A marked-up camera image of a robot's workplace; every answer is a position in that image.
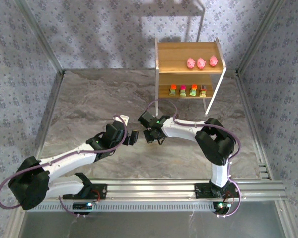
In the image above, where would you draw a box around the black controller board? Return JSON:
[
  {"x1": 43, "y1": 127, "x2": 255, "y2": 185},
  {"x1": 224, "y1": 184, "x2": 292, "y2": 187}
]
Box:
[
  {"x1": 73, "y1": 202, "x2": 93, "y2": 215},
  {"x1": 213, "y1": 201, "x2": 232, "y2": 214}
]

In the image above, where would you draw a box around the grey metal base panel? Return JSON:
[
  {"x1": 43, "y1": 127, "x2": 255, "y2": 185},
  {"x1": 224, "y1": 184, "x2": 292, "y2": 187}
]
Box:
[{"x1": 18, "y1": 201, "x2": 286, "y2": 238}]

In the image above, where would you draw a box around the aluminium mounting rail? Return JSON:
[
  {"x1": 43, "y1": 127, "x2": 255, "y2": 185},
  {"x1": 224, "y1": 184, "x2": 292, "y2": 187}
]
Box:
[{"x1": 16, "y1": 179, "x2": 288, "y2": 202}]

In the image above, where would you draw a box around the grey slotted cable duct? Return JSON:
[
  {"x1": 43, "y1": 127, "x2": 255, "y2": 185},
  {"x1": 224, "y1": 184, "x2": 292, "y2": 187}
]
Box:
[{"x1": 26, "y1": 202, "x2": 216, "y2": 213}]

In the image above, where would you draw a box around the aluminium side rail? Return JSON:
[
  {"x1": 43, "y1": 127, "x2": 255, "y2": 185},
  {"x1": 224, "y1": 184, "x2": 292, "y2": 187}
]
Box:
[
  {"x1": 34, "y1": 70, "x2": 65, "y2": 159},
  {"x1": 234, "y1": 70, "x2": 275, "y2": 180}
]

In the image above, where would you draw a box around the wooden shelf with white frame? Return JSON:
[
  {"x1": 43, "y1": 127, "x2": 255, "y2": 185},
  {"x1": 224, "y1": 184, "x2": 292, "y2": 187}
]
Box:
[{"x1": 154, "y1": 37, "x2": 227, "y2": 116}]

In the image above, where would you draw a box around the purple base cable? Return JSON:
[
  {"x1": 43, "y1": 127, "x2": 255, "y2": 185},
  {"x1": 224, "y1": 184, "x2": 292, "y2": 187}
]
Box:
[
  {"x1": 217, "y1": 182, "x2": 242, "y2": 219},
  {"x1": 58, "y1": 195, "x2": 87, "y2": 219}
]

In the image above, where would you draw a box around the aluminium frame post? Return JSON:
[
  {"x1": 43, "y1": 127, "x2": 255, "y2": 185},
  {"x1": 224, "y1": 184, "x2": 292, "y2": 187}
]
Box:
[
  {"x1": 235, "y1": 0, "x2": 288, "y2": 74},
  {"x1": 13, "y1": 0, "x2": 65, "y2": 75}
]

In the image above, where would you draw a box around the aluminium lower frame strut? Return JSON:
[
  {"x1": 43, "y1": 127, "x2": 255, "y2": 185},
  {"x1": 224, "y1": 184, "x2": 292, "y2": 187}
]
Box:
[
  {"x1": 273, "y1": 200, "x2": 298, "y2": 238},
  {"x1": 3, "y1": 202, "x2": 28, "y2": 238}
]

